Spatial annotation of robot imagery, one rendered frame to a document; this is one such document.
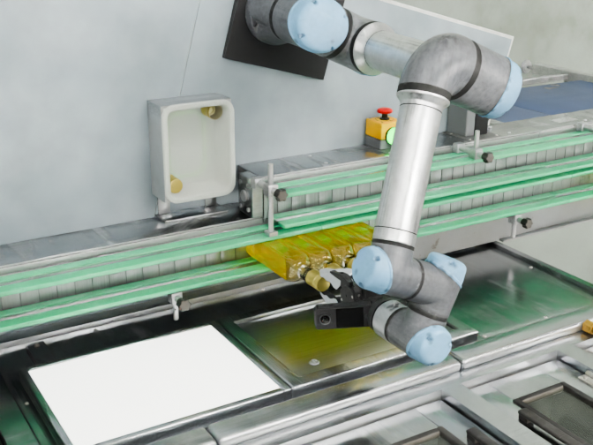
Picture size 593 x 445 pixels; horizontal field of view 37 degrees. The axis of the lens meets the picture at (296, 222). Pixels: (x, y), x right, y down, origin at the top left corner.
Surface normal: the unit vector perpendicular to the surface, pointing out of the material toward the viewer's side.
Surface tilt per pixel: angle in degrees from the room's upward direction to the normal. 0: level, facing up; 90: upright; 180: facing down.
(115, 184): 0
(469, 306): 91
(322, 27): 9
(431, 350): 0
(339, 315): 30
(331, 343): 90
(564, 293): 90
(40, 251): 90
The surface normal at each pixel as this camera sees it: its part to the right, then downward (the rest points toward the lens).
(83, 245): 0.00, -0.94
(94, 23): 0.51, 0.29
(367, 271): -0.79, -0.22
